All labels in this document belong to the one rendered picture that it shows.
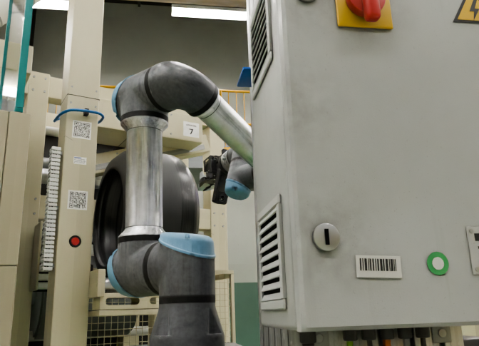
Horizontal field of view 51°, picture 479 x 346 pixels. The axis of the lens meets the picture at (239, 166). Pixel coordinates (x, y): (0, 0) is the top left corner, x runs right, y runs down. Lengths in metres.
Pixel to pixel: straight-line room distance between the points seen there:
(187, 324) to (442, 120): 0.62
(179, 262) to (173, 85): 0.40
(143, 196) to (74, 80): 1.12
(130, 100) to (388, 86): 0.76
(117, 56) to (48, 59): 1.59
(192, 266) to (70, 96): 1.29
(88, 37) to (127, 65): 10.17
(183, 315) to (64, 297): 1.03
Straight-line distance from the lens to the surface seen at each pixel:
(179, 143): 2.62
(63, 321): 1.99
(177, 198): 1.96
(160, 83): 1.17
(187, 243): 1.03
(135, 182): 1.17
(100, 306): 1.92
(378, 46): 0.62
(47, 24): 13.20
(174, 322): 1.01
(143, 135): 1.20
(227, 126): 1.23
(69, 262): 2.00
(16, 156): 1.31
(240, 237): 11.29
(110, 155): 2.56
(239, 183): 1.42
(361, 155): 0.56
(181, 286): 1.02
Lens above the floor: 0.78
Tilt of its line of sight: 16 degrees up
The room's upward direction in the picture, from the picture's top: 2 degrees counter-clockwise
